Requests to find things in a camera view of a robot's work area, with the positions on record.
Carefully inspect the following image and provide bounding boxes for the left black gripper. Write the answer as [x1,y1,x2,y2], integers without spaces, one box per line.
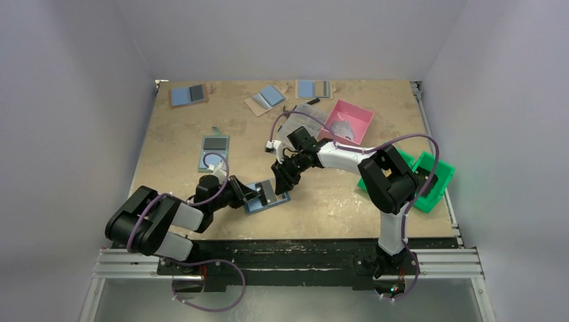
[209,175,260,212]

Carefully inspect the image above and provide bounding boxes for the blue card holder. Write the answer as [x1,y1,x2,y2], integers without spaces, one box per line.
[244,178,291,215]

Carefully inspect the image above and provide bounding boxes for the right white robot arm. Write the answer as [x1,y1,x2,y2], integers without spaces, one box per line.
[264,127,419,278]

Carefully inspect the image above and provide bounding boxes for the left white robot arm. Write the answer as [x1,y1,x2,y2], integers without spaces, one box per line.
[105,174,265,274]

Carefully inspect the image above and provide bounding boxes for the teal open card holder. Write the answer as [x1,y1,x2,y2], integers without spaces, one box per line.
[198,126,230,172]

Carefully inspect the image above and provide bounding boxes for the cards in pink bin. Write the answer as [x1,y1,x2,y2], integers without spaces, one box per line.
[330,120,355,142]

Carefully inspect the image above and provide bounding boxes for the tan open card holder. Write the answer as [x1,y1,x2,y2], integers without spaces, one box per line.
[244,85,289,117]

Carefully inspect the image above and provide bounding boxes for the beige open card holder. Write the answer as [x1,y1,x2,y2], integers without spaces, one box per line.
[295,79,336,99]

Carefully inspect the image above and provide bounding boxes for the brown open card holder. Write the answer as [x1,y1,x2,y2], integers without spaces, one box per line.
[170,83,213,108]

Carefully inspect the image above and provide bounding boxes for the clear plastic organizer box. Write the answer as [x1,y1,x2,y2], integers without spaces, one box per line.
[275,103,329,146]

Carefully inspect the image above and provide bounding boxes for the pink plastic bin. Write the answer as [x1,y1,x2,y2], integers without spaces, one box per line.
[318,99,374,146]

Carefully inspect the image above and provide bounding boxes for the green plastic tray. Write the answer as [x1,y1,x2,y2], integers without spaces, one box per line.
[357,149,415,191]

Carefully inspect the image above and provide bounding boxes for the green tray lid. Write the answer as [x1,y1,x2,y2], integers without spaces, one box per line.
[411,152,455,213]

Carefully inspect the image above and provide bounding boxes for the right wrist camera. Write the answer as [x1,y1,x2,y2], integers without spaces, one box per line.
[264,140,285,164]

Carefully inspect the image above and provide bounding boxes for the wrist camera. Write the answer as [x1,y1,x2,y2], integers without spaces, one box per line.
[208,161,227,181]
[264,140,285,164]

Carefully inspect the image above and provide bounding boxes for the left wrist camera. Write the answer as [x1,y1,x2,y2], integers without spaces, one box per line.
[208,161,227,181]

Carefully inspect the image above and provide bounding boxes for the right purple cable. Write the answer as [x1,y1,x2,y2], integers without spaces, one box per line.
[269,106,442,303]

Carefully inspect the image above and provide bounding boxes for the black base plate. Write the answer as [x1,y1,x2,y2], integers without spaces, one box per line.
[156,237,459,294]

